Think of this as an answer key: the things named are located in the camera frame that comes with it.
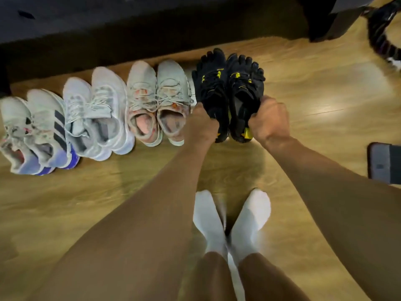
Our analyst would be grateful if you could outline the person's left hand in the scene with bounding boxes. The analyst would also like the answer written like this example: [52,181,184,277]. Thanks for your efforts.
[185,103,220,145]

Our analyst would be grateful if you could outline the person's right hand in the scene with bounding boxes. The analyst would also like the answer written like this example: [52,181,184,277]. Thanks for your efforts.
[248,95,292,145]

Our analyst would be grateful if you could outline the black yellow toe shoe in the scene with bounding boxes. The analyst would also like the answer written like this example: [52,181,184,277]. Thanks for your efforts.
[195,48,231,143]
[226,53,266,144]

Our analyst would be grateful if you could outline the person's left forearm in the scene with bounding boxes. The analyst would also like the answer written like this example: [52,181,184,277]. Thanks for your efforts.
[30,140,217,301]

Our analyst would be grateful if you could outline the person's right forearm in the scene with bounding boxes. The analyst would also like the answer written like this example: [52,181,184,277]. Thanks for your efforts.
[261,136,401,301]

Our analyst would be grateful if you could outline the white sneaker pink lining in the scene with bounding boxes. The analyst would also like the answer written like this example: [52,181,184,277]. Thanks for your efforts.
[156,59,195,146]
[126,61,164,147]

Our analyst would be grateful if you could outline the white grey knit sneaker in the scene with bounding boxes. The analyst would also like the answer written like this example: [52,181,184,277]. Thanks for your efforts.
[91,66,135,155]
[63,77,113,162]

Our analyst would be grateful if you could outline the white sock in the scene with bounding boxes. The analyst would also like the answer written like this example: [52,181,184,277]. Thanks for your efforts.
[227,188,272,267]
[192,190,229,261]

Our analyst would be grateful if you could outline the black furniture piece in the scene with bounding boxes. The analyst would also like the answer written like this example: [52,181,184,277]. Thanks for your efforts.
[308,0,378,43]

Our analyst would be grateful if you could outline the dark sofa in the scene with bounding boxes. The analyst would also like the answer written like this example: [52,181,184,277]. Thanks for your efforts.
[0,0,311,95]

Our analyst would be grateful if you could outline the grey flat box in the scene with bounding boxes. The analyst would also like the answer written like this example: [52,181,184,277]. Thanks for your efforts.
[367,142,401,185]

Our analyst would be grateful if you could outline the white sneaker black stripes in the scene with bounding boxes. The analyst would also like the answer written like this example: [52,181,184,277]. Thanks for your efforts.
[24,88,81,170]

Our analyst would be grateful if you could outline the person's left leg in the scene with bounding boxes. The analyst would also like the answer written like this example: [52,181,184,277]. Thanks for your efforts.
[180,251,237,301]

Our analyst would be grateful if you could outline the person's leg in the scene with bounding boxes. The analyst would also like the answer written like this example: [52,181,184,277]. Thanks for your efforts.
[238,253,311,301]
[180,251,237,301]

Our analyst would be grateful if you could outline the person's right leg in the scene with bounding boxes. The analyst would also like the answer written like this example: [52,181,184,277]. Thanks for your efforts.
[238,253,311,301]

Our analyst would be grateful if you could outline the white sneaker blue sole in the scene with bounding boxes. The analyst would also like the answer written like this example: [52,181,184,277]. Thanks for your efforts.
[0,96,56,176]

